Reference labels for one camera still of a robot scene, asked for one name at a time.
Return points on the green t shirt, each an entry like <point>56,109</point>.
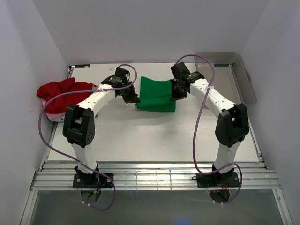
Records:
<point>156,96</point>

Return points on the red t shirt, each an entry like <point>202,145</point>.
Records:
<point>59,105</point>

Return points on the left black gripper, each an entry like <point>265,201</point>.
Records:
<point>128,94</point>

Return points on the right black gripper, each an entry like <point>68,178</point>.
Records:
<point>176,88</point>

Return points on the blue label sticker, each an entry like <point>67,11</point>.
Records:
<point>82,66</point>

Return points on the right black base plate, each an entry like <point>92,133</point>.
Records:
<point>217,180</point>

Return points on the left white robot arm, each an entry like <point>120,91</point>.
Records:
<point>79,122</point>

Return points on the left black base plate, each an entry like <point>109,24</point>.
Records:
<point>91,181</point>

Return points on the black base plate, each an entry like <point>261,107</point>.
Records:
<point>91,181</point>
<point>217,180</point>

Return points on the aluminium frame rail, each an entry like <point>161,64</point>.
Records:
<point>149,176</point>

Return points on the grey plastic bin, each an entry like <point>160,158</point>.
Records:
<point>231,77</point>

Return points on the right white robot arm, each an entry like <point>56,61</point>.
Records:
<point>231,129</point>

